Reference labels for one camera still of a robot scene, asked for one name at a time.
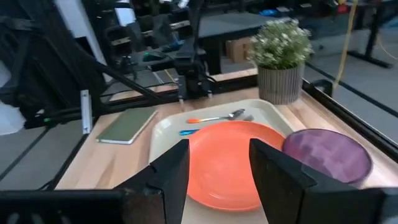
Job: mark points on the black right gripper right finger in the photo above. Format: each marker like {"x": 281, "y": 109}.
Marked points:
{"x": 276, "y": 186}

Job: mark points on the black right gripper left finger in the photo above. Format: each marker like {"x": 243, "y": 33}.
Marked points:
{"x": 161, "y": 193}

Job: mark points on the orange plate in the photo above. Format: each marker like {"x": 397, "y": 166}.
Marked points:
{"x": 224, "y": 161}

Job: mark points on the purple plastic cup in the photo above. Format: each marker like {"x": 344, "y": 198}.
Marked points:
{"x": 326, "y": 155}

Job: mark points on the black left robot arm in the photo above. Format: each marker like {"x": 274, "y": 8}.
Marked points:
{"x": 196, "y": 31}

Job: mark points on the beige plastic tray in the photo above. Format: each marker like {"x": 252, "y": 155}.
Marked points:
{"x": 171, "y": 130}

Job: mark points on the cardboard box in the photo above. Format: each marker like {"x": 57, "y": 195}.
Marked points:
{"x": 237, "y": 49}

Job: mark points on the grey desk panel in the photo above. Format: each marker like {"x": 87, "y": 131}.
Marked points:
{"x": 236, "y": 25}

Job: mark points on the potted plant in ribbed pot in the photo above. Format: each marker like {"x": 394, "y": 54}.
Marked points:
{"x": 280, "y": 87}

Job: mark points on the black background table leg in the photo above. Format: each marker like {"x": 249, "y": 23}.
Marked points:
{"x": 371, "y": 37}

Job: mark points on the silver metal bracket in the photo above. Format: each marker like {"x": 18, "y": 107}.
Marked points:
{"x": 86, "y": 112}

